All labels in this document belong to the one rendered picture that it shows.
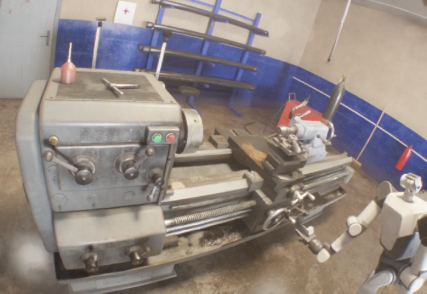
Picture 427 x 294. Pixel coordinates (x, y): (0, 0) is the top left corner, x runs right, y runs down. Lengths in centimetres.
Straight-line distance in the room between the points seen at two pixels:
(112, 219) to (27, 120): 55
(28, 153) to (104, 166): 30
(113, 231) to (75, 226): 17
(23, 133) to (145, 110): 46
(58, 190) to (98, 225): 24
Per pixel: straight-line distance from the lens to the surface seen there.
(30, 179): 98
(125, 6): 391
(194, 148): 122
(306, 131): 195
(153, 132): 86
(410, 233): 120
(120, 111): 85
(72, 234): 108
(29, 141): 88
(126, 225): 110
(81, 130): 84
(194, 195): 128
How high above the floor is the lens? 168
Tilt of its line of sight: 26 degrees down
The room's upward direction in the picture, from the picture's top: 18 degrees clockwise
